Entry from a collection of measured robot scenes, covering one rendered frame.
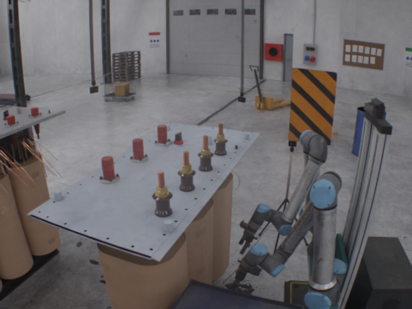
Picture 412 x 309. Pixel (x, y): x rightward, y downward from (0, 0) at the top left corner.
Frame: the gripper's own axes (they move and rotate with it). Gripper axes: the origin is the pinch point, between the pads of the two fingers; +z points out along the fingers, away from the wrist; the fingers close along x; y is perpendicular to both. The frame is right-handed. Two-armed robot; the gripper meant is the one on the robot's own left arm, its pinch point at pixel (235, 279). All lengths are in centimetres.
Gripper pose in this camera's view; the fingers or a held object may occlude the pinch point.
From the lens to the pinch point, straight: 207.6
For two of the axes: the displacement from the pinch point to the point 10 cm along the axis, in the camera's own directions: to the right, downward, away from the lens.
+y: -8.7, -4.7, 1.2
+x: -3.5, 4.4, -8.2
